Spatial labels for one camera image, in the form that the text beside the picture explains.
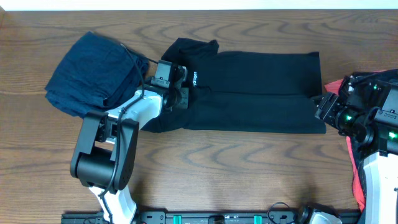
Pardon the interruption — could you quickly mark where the black polo shirt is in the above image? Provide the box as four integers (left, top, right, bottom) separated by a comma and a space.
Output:
144, 38, 326, 134

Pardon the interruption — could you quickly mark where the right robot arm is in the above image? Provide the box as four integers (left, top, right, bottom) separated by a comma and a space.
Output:
313, 75, 397, 223

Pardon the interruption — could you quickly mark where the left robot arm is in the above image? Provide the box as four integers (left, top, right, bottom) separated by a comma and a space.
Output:
70, 60, 188, 223

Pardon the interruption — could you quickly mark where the red and black patterned garment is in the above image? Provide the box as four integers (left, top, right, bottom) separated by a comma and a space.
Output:
323, 68, 398, 213

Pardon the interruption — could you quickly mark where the folded navy blue garment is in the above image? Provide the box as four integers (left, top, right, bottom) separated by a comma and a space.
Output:
45, 32, 149, 118

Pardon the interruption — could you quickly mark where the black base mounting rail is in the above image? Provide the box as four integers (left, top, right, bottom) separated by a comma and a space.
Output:
60, 208, 361, 224

